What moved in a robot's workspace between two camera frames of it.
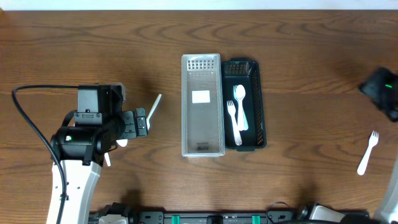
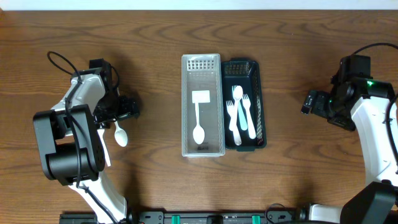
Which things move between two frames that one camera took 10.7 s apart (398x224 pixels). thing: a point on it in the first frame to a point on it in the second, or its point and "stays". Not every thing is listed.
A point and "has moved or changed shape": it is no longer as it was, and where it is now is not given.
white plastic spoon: [240, 93] to [238, 93]
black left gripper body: [129, 124] to [125, 109]
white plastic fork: [372, 140] has moved or changed shape
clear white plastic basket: [203, 130] stays
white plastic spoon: [148, 118] to [198, 133]
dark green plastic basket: [245, 72] stays
